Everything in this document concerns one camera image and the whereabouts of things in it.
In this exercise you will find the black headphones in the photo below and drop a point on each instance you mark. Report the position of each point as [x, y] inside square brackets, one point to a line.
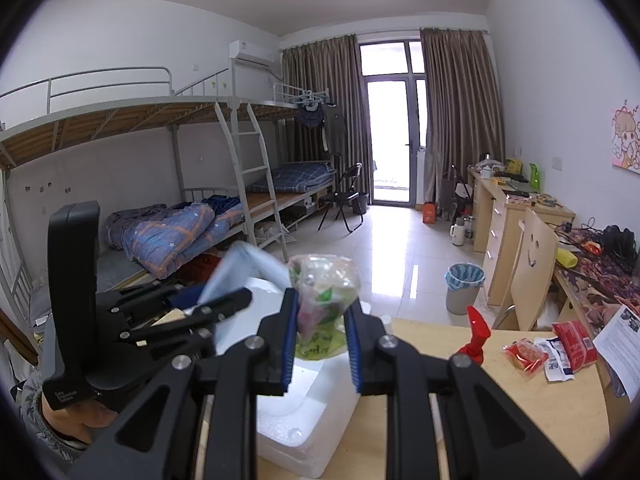
[617, 242]

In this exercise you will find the white air conditioner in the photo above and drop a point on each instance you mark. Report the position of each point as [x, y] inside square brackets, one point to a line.
[252, 53]

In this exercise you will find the green bag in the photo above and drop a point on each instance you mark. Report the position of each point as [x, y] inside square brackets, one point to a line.
[535, 175]

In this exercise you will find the white foam box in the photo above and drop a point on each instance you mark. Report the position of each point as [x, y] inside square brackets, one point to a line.
[310, 410]

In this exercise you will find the white thermos jug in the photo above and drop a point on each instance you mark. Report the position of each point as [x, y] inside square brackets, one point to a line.
[457, 234]

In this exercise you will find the white blue snack packet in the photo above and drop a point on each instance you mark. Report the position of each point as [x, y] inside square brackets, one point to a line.
[557, 365]

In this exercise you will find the black folding chair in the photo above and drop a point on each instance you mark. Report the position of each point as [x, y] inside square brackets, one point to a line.
[345, 195]

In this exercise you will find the white bottle red pump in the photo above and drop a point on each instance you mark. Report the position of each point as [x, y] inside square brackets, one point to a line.
[475, 330]

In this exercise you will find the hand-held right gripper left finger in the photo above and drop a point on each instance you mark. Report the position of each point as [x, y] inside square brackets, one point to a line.
[290, 340]

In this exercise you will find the wooden desk with drawers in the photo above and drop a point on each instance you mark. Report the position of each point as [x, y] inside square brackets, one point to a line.
[500, 240]

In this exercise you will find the white bed ladder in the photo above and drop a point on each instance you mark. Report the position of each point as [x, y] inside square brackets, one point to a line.
[247, 160]

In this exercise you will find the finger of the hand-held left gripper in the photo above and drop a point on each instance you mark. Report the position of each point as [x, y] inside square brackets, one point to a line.
[150, 293]
[225, 305]

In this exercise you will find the printed paper sheet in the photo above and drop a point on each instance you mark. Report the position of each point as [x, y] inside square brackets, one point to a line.
[620, 335]

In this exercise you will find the clear printed plastic bag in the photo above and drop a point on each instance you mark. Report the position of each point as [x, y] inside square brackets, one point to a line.
[325, 280]

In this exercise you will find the person's left hand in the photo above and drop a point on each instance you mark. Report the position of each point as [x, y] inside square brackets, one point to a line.
[75, 422]

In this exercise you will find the large red snack packet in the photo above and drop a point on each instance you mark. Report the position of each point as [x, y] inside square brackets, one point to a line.
[575, 345]

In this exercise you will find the cartoon wall poster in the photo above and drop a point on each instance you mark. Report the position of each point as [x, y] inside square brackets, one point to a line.
[627, 140]

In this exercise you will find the blue patterned quilt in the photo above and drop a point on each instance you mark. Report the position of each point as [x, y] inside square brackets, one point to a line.
[170, 235]

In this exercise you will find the brown curtain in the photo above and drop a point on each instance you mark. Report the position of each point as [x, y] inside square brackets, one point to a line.
[460, 110]
[320, 80]

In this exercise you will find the metal bunk bed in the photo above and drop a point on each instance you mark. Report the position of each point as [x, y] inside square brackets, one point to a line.
[295, 195]
[100, 120]

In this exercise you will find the orange bag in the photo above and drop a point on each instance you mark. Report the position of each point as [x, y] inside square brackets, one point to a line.
[430, 214]

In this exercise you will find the light blue cloth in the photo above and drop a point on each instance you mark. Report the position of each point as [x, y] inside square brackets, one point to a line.
[240, 265]

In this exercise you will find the yellow packet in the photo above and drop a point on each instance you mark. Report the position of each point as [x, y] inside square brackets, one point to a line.
[566, 258]

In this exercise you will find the printed desk mat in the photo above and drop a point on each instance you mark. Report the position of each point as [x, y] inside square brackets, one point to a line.
[600, 275]

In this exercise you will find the person's left forearm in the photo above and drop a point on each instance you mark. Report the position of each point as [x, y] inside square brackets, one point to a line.
[32, 410]

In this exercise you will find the white wall socket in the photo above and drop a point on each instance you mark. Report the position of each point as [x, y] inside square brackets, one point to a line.
[557, 163]

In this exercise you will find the glass balcony door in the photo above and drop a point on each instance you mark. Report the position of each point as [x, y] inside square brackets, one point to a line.
[392, 135]

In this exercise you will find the orange red snack packet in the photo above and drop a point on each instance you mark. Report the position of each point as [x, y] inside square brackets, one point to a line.
[525, 355]

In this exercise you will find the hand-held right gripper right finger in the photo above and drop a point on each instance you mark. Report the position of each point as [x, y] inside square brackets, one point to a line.
[354, 352]

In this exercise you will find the blue plaid bedding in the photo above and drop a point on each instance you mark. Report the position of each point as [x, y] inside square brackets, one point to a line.
[295, 176]

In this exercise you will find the grey trash bin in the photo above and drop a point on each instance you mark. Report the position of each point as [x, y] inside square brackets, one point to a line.
[464, 292]

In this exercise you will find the dark hanging clothes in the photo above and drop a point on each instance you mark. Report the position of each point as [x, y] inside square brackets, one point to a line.
[310, 117]

